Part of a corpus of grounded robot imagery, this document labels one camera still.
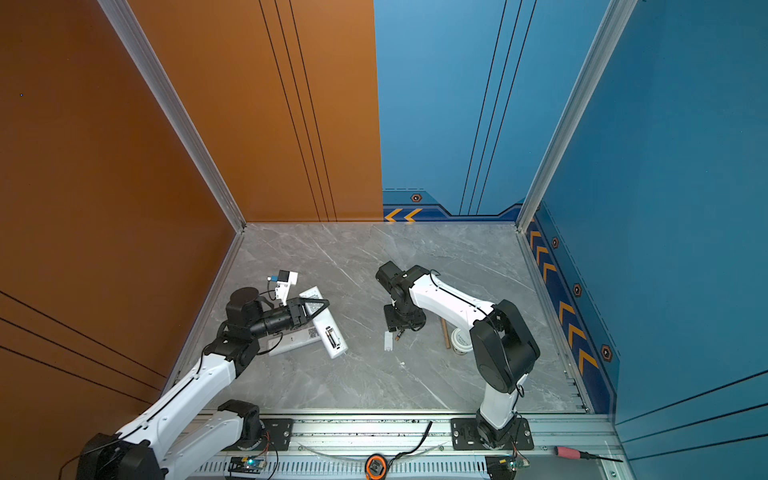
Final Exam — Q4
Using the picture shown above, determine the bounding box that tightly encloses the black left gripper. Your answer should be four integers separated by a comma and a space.
250, 299, 329, 343

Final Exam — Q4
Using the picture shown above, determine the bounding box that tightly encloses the white remote control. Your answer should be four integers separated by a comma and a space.
299, 287, 348, 359

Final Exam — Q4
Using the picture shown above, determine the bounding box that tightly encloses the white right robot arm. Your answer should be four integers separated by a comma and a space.
375, 261, 541, 449

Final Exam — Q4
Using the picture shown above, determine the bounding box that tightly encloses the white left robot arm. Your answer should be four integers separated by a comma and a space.
76, 287, 330, 479

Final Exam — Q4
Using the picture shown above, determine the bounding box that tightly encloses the white remote with QR label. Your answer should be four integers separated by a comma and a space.
267, 328, 321, 356

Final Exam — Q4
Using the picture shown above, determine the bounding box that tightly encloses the wooden mallet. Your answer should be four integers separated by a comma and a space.
440, 317, 452, 350

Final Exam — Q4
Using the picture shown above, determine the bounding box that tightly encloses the white lidded cup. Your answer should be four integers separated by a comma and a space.
450, 328, 473, 355

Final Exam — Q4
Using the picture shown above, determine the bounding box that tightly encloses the green circuit board left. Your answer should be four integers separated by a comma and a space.
226, 456, 268, 476

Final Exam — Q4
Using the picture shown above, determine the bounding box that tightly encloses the circuit board right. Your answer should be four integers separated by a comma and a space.
485, 456, 530, 480

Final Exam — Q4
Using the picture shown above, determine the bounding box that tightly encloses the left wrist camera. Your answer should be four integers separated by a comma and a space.
267, 270, 298, 306

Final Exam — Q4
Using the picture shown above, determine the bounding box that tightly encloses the pink handled screwdriver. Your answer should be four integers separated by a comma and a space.
554, 446, 622, 463

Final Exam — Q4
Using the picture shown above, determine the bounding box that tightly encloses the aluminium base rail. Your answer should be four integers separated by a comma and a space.
190, 410, 634, 479

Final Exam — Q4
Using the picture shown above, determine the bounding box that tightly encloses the aluminium corner post left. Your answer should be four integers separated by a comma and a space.
98, 0, 247, 234

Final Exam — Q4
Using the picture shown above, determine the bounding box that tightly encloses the aluminium corner post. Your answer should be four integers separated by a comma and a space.
515, 0, 638, 234
98, 0, 247, 234

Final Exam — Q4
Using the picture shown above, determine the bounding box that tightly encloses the aluminium corner post right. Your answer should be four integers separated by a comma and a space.
515, 0, 638, 234

